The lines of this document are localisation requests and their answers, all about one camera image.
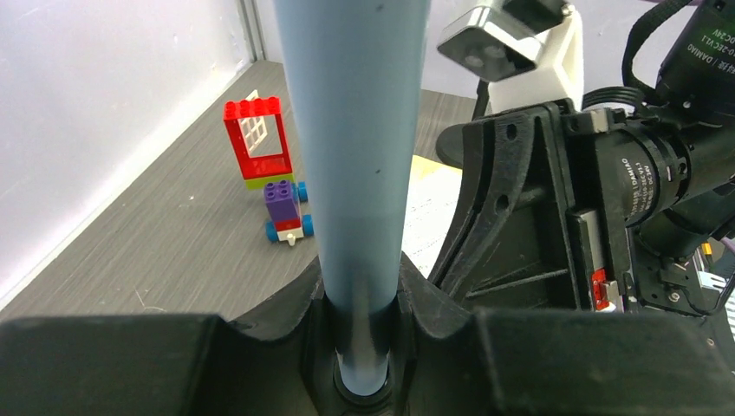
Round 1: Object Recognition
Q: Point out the colourful toy brick car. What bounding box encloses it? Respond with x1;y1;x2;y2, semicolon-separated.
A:
223;89;314;247

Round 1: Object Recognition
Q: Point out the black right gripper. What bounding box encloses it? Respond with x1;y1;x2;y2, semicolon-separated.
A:
429;99;734;316

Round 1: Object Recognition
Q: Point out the light blue music stand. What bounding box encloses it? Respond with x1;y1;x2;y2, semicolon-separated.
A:
274;1;430;396

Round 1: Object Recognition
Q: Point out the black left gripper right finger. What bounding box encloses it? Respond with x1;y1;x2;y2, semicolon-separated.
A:
394;257;734;415

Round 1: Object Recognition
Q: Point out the white sheet music page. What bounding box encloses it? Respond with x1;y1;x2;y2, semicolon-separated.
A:
402;167;461;278

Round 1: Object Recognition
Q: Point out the yellow sheet music page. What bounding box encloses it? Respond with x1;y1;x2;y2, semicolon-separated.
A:
410;154;462;180

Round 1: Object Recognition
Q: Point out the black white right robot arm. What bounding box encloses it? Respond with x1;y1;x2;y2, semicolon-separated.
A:
429;1;734;318

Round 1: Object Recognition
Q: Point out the black right microphone stand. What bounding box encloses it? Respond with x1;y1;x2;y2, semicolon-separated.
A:
435;80;489;169

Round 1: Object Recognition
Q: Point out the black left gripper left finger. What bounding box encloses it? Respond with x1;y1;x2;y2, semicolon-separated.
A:
1;261;322;415

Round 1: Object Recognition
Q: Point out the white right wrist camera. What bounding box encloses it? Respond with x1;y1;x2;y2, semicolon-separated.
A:
437;1;584;113

